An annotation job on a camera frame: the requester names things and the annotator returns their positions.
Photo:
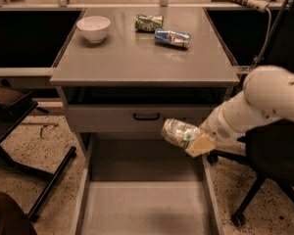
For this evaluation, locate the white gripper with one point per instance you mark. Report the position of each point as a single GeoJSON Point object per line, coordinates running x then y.
{"type": "Point", "coordinates": [218, 127]}

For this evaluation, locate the white green 7up can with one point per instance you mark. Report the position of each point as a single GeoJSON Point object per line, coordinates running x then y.
{"type": "Point", "coordinates": [180, 133]}

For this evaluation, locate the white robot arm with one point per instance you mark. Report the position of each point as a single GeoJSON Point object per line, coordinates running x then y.
{"type": "Point", "coordinates": [267, 96]}

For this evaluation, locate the open middle drawer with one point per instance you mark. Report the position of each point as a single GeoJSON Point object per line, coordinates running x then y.
{"type": "Point", "coordinates": [144, 187]}

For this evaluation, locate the grey drawer cabinet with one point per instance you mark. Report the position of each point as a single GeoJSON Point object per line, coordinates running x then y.
{"type": "Point", "coordinates": [131, 68]}

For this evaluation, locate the blue pepsi can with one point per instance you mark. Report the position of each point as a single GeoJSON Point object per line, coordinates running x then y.
{"type": "Point", "coordinates": [172, 38]}

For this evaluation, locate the closed top drawer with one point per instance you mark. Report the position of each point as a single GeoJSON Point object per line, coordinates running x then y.
{"type": "Point", "coordinates": [130, 118]}

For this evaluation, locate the green crushed soda can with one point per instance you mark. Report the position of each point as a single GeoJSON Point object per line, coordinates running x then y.
{"type": "Point", "coordinates": [148, 23]}

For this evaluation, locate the black office chair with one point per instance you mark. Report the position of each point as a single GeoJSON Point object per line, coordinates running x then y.
{"type": "Point", "coordinates": [270, 153]}

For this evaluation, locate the white ceramic bowl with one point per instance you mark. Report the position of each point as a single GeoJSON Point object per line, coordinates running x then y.
{"type": "Point", "coordinates": [94, 28]}

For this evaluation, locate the brown object bottom left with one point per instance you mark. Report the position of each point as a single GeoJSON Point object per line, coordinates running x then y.
{"type": "Point", "coordinates": [13, 220]}

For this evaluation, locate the black drawer handle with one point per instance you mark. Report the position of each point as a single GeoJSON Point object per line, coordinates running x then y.
{"type": "Point", "coordinates": [146, 117]}

